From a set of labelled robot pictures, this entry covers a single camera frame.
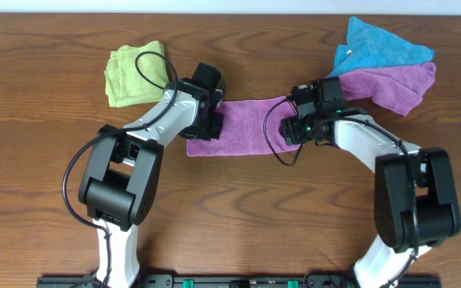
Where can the purple microfiber cloth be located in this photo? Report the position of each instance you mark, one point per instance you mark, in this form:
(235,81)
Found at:
(250,127)

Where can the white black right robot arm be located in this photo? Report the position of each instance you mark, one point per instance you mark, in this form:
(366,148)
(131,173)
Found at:
(415,202)

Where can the blue cloth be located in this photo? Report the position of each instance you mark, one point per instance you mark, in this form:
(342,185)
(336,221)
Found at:
(373,47)

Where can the folded green cloth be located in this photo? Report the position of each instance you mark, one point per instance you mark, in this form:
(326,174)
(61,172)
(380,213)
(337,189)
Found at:
(124,84)

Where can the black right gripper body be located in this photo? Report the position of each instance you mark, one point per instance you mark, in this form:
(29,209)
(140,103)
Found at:
(289,130)

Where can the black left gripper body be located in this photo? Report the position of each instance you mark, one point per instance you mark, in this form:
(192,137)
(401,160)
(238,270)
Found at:
(215,126)

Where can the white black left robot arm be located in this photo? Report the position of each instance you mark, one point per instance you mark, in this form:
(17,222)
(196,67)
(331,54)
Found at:
(121,177)

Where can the crumpled purple cloth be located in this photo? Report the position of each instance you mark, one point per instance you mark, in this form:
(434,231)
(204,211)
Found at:
(399,89)

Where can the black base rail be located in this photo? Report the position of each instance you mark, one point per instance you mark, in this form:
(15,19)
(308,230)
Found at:
(169,281)

